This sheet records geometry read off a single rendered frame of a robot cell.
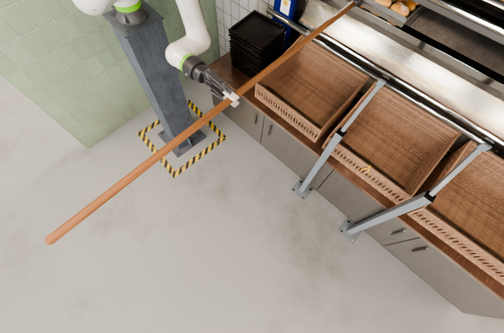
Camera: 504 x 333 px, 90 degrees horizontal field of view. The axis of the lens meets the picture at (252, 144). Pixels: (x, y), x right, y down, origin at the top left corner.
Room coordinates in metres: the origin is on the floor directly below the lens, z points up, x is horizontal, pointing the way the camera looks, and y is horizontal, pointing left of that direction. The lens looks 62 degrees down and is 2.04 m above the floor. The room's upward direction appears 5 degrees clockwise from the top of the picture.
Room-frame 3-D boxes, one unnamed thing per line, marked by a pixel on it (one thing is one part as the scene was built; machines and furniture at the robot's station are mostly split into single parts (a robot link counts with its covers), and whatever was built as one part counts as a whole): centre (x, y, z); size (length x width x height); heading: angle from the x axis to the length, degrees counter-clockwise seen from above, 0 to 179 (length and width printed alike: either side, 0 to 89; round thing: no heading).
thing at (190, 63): (0.81, 0.28, 1.20); 0.12 x 0.06 x 0.09; 141
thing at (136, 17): (1.15, 0.69, 1.23); 0.26 x 0.15 x 0.06; 47
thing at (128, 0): (1.10, 0.65, 1.36); 0.16 x 0.13 x 0.19; 159
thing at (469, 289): (0.86, -0.71, 0.29); 2.42 x 0.56 x 0.58; 51
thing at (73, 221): (0.71, 0.05, 1.20); 1.71 x 0.03 x 0.03; 140
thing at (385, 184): (0.80, -0.82, 0.72); 0.56 x 0.49 x 0.28; 51
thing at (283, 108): (1.18, -0.35, 0.72); 0.56 x 0.49 x 0.28; 51
